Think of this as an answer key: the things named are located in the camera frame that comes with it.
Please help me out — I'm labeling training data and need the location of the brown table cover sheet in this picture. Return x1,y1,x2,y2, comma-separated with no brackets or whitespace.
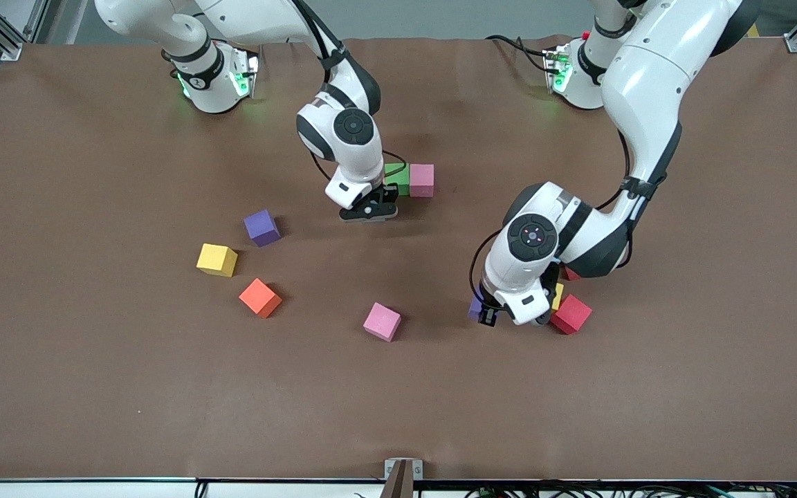
0,35,797,483

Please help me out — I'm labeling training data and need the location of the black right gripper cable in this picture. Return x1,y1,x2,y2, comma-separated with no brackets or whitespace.
288,0,410,182

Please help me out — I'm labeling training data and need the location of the grey metal bracket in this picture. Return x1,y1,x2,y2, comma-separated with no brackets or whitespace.
383,458,424,498

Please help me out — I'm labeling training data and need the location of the green foam cube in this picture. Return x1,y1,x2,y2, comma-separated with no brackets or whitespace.
385,163,411,197

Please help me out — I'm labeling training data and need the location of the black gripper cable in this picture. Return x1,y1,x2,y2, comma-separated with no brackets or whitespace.
468,135,648,312
288,0,410,182

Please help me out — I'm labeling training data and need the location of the orange foam cube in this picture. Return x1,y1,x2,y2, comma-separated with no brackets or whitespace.
238,278,283,319

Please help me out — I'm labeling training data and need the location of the black left arm base cable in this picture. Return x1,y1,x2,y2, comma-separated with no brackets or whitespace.
485,33,553,73

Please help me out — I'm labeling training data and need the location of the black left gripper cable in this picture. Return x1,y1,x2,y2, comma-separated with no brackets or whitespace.
468,135,648,312

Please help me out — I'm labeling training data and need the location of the pink foam cube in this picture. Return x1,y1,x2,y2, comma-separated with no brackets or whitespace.
363,302,403,342
410,164,435,199

